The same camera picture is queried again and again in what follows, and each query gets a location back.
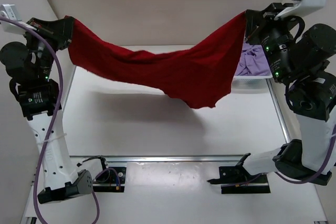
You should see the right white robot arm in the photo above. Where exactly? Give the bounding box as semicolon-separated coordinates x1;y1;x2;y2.
236;3;335;186

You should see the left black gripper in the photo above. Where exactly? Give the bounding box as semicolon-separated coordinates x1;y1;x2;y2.
23;16;74;79

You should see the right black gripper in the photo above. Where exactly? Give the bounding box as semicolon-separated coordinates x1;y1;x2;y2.
238;3;293;80

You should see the white plastic basket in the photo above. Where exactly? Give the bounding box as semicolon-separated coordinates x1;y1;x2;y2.
231;75;272;93

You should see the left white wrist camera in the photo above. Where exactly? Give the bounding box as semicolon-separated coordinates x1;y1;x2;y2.
1;4;25;35

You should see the lilac t shirt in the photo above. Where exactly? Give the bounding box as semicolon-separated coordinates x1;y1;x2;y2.
235;43;271;77

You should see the red t shirt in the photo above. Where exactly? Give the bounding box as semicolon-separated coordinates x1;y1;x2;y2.
68;13;246;109

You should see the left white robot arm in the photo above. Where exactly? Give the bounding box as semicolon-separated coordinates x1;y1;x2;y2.
1;17;93;204

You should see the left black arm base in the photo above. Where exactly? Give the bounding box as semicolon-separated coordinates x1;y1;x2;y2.
76;155;127;193

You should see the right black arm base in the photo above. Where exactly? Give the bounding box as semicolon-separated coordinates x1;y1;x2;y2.
207;153;271;195

